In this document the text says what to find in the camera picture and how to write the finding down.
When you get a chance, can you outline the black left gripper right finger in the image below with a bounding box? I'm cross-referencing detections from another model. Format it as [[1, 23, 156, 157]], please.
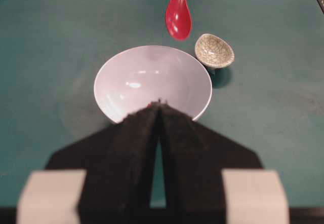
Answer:
[[158, 104, 290, 223]]

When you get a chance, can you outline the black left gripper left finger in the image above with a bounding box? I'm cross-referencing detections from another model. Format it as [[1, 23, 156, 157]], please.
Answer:
[[16, 103, 159, 223]]

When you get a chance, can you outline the red plastic soup spoon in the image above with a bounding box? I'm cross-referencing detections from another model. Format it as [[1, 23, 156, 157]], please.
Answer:
[[165, 0, 192, 41]]

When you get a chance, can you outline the white ceramic bowl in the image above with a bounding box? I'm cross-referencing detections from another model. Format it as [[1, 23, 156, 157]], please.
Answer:
[[93, 45, 213, 123]]

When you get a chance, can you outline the small crackle-glaze cup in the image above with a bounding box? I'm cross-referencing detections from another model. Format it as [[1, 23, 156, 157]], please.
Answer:
[[194, 33, 235, 69]]

